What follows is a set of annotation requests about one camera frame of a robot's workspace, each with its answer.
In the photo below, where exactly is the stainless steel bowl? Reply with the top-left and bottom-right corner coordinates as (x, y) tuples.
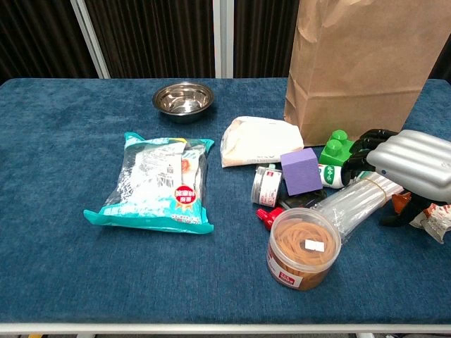
(152, 81), (215, 125)

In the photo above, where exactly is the green toy brick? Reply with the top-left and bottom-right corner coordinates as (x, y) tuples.
(319, 129), (355, 166)

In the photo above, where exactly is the white soft pouch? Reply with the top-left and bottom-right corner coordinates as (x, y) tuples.
(221, 115), (305, 168)

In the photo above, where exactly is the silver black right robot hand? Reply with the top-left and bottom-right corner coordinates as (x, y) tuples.
(340, 128), (451, 228)

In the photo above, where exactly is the red capped small bottle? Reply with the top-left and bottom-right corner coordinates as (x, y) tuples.
(255, 206), (285, 231)

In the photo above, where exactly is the white table frame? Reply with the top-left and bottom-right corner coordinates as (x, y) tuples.
(0, 322), (451, 335)

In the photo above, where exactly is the white partition post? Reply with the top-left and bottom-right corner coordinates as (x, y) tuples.
(212, 0), (235, 79)
(69, 0), (111, 79)

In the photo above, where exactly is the clear plastic straws bundle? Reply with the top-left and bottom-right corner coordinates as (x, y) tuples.
(311, 175), (404, 244)

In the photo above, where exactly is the small silver tin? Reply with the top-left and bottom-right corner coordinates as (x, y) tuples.
(250, 165), (283, 208)

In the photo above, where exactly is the black corrugated panel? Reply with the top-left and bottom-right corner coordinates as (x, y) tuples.
(84, 0), (216, 79)
(233, 0), (302, 79)
(0, 0), (99, 84)

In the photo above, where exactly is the orange white snack packet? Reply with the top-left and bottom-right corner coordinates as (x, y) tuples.
(391, 192), (451, 244)

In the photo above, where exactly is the teal white plastic package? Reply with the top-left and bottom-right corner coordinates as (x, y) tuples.
(82, 132), (215, 234)

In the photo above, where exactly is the clear jar of rubber bands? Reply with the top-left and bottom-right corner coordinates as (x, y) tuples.
(266, 207), (342, 292)

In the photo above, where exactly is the brown paper bag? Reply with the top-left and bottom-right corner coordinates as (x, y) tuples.
(283, 0), (451, 147)

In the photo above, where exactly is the white green glue bottle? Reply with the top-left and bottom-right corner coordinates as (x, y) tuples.
(316, 163), (348, 189)

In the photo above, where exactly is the purple foam cube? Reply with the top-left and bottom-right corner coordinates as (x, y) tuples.
(280, 147), (323, 197)

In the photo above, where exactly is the blue table cloth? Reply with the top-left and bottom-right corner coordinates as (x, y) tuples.
(0, 77), (451, 325)

